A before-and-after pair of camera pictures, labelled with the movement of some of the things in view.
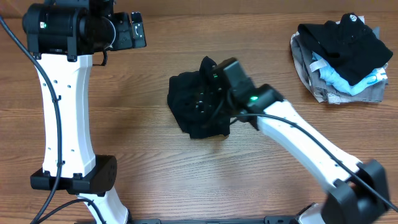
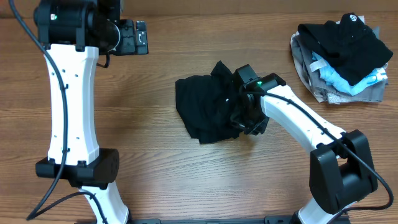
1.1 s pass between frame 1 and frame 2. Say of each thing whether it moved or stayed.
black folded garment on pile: stayed
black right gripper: moved
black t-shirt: moved
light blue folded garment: stayed
